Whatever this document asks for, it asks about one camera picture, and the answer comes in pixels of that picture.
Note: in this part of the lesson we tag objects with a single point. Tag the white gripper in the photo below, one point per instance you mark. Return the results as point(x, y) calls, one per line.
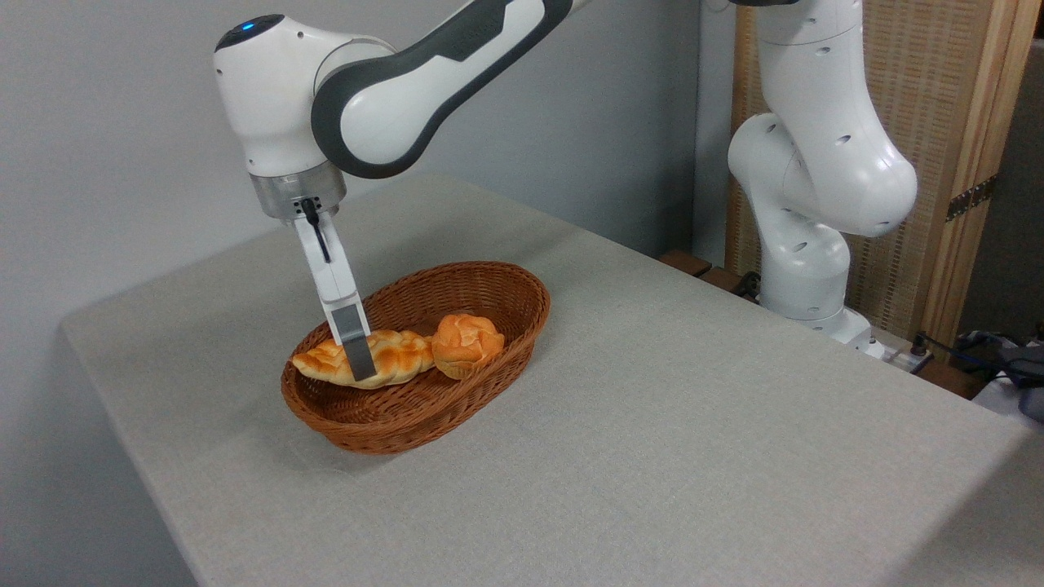
point(330, 269)

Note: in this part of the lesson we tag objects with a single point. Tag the long braided bread loaf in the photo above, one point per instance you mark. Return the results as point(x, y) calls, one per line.
point(400, 359)

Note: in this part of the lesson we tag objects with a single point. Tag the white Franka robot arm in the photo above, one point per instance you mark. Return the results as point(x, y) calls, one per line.
point(269, 98)

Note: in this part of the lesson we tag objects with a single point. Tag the round orange bread roll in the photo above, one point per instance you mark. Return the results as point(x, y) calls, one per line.
point(466, 346)

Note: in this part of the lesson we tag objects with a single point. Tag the brown wicker oval basket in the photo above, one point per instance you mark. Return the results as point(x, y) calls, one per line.
point(383, 420)

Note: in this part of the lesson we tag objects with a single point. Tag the brown wooden base platform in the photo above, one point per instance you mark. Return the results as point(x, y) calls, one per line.
point(693, 265)

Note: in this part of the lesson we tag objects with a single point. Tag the black clamp at base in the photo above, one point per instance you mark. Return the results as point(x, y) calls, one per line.
point(748, 284)

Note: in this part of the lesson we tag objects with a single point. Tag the white power strip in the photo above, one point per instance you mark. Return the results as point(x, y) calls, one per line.
point(905, 357)

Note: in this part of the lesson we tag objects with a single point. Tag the metal screen hinge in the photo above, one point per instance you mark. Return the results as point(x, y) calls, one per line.
point(971, 198)

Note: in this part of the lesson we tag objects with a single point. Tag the dark blue-grey bag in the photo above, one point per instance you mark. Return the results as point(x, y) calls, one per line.
point(1019, 367)

